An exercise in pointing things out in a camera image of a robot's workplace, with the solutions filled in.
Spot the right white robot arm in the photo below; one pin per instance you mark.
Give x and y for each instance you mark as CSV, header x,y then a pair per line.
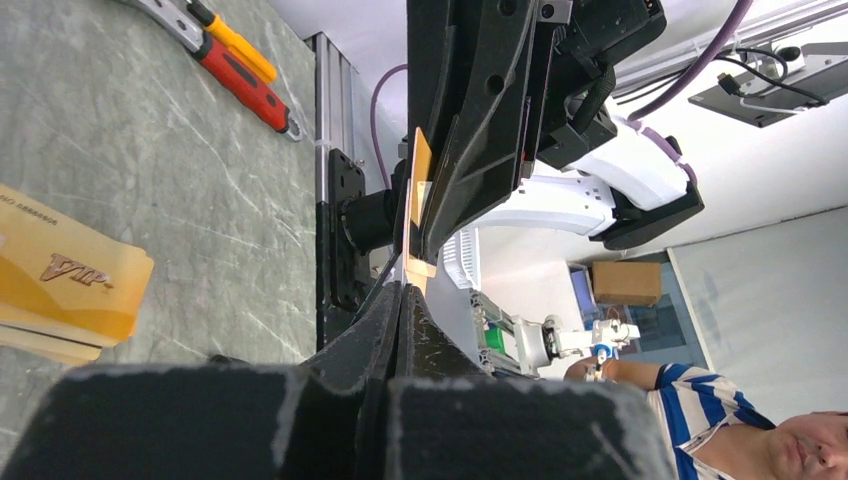
x,y
622,194

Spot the cardboard box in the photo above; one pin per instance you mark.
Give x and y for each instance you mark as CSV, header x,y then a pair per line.
x,y
626,283

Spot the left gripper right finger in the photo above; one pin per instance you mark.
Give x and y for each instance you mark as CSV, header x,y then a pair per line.
x,y
446,419

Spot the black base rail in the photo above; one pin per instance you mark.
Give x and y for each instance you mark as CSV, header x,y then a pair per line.
x,y
350,224

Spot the tan wooden block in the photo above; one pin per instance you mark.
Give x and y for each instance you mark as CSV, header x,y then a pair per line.
x,y
67,291

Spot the yellow handled tool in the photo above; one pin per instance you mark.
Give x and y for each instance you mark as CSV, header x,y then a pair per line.
x,y
214,24

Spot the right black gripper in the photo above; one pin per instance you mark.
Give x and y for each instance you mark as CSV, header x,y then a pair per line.
x,y
467,78

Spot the person in striped shirt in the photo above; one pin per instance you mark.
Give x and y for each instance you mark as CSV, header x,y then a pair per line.
x,y
711,431

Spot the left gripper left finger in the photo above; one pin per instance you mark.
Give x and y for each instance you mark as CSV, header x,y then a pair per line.
x,y
316,420

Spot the orange handled tool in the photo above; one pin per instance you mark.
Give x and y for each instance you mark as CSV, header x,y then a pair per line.
x,y
221,63

